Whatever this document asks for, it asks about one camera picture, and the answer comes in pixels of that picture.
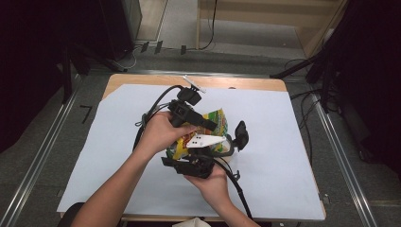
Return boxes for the light wooden frame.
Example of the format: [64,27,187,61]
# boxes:
[195,0,349,59]

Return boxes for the left hand-held gripper cable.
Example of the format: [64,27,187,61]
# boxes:
[131,84,185,150]

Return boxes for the yellow green spout pouch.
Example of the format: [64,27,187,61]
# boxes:
[166,108,230,160]

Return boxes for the white cloth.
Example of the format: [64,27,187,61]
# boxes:
[171,217,212,227]

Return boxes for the black floor cable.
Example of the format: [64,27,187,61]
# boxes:
[283,58,327,159]

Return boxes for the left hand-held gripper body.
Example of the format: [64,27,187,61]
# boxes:
[167,75,207,128]

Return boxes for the black cabinet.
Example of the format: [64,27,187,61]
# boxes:
[99,0,143,61]

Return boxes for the person's left hand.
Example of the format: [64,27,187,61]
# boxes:
[135,111,198,157]

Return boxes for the person's right hand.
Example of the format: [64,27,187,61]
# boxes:
[183,165,230,207]

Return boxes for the clear jar with black lid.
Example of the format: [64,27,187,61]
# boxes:
[214,120,250,164]

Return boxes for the long metal floor rail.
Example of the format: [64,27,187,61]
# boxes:
[0,75,83,227]
[310,93,379,227]

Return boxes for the thin black hanging cable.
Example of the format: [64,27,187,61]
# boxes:
[199,0,219,51]

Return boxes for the black curtain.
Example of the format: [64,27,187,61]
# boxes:
[315,0,401,181]
[0,0,105,155]

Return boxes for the white floor cable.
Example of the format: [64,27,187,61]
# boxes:
[114,45,140,71]

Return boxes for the black metal stand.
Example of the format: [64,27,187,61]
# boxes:
[270,46,337,113]
[58,42,129,105]

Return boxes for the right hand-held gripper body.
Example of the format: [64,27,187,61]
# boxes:
[179,135,227,179]

